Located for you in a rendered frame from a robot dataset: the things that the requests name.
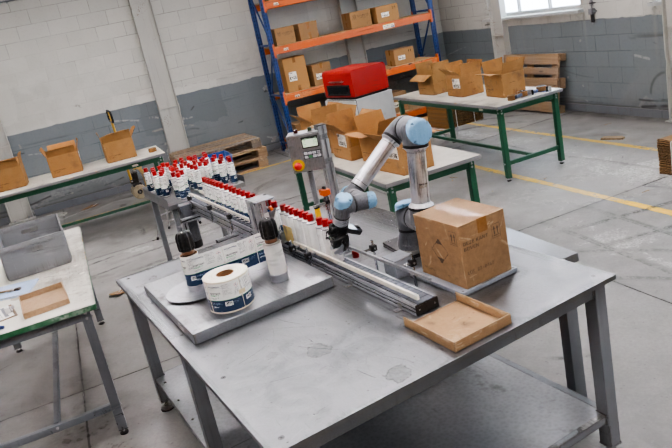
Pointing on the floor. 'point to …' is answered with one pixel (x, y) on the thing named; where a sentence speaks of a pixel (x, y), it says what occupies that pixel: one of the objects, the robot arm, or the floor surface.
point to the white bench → (66, 316)
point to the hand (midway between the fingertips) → (341, 252)
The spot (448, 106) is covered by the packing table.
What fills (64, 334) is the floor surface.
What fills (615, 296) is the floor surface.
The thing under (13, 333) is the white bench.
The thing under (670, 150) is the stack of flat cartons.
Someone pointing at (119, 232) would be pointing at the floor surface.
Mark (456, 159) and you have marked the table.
